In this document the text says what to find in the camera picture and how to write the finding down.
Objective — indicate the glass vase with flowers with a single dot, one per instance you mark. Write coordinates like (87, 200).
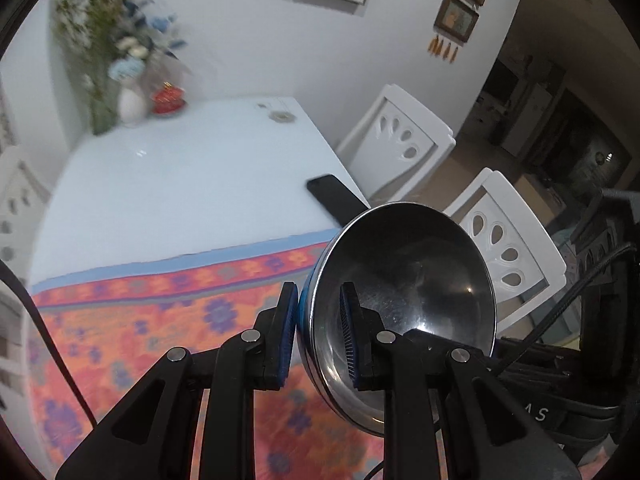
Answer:
(106, 42)

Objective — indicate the blue steel bowl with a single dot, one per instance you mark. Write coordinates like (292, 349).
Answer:
(410, 263)

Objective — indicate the white chair near right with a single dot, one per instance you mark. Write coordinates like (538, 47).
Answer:
(522, 259)

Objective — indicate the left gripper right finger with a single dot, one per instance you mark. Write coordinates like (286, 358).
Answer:
(445, 414)

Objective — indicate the red lidded cup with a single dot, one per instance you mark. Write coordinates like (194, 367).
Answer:
(167, 100)

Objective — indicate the white chair far left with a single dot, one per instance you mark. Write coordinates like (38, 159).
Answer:
(24, 201)

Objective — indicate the white chair far right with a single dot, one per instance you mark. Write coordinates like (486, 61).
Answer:
(398, 141)

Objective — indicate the white ceramic vase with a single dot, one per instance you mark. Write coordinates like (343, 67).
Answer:
(132, 107)

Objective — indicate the lower small framed picture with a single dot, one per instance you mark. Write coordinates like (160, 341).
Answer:
(457, 19)

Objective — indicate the white chair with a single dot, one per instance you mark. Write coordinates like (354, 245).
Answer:
(522, 259)
(24, 201)
(398, 141)

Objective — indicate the floral orange tablecloth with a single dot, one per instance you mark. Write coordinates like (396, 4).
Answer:
(103, 330)

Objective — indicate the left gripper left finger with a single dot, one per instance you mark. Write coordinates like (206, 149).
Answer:
(193, 405)

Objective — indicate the black smartphone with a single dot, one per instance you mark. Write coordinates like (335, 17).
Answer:
(336, 198)

